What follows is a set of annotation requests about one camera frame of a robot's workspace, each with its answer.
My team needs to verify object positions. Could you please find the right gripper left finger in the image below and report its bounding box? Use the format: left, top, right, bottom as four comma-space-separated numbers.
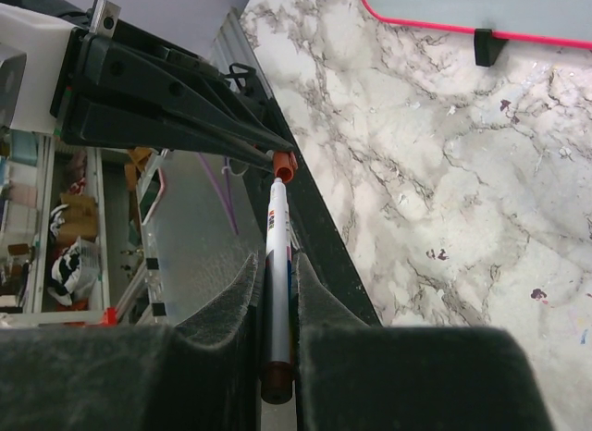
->
1, 253, 259, 430

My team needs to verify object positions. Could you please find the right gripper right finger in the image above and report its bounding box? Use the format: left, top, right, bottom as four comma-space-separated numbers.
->
293, 253, 552, 430

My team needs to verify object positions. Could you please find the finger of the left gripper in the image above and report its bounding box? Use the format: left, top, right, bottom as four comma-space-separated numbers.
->
78, 97, 272, 167
87, 32, 297, 154

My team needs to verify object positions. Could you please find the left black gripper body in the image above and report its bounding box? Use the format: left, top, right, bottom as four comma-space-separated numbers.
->
48, 28, 121, 150

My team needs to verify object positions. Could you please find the white marker pen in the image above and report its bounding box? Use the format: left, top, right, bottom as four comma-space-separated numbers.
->
261, 178, 292, 405

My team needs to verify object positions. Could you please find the red marker cap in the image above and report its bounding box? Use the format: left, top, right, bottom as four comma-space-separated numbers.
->
272, 152, 298, 184

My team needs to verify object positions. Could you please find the pink framed whiteboard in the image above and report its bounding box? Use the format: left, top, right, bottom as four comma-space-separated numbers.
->
361, 0, 591, 49

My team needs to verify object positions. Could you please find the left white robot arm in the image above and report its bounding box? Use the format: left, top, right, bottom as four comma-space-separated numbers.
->
1, 0, 293, 170

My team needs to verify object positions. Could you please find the black whiteboard stand foot left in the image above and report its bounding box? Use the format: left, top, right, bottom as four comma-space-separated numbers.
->
473, 29, 508, 68

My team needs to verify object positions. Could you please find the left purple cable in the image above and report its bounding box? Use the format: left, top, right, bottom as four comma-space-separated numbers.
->
197, 151, 241, 236

